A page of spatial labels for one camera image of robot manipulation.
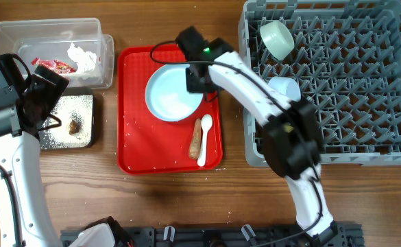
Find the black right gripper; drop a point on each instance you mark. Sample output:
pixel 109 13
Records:
pixel 191 88

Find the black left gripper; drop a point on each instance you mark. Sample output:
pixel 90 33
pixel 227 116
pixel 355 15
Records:
pixel 53 91

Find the red snack wrapper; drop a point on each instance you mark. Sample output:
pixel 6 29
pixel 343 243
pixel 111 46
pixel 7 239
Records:
pixel 55 65

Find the large light blue plate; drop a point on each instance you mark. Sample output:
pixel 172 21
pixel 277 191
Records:
pixel 166 94

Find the pile of white rice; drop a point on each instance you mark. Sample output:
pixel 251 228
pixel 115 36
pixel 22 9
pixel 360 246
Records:
pixel 73 113

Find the white plastic spoon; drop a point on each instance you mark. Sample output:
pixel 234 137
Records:
pixel 206 125

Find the brown food scrap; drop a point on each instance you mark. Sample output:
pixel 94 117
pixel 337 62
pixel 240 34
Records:
pixel 74 127

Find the white napkin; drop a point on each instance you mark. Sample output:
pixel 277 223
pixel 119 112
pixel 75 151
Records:
pixel 86 60

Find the green bowl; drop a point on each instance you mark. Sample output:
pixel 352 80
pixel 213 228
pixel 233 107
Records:
pixel 277 39

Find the small light blue plate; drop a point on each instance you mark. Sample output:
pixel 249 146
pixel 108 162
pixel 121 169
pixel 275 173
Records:
pixel 286 86

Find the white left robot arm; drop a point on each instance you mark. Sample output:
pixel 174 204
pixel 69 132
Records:
pixel 24 216

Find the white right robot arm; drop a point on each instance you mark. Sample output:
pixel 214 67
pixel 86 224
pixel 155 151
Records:
pixel 291 135

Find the black waste tray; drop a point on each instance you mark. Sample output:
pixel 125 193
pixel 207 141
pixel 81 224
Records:
pixel 83 137

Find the clear plastic waste bin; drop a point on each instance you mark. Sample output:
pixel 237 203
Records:
pixel 50 39

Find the grey dishwasher rack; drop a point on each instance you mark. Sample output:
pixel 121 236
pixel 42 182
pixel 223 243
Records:
pixel 347 62

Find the red serving tray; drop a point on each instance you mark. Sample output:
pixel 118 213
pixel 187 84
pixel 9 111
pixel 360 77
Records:
pixel 147 145

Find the black mounting rail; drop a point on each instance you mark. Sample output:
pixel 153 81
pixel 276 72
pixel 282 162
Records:
pixel 348 235

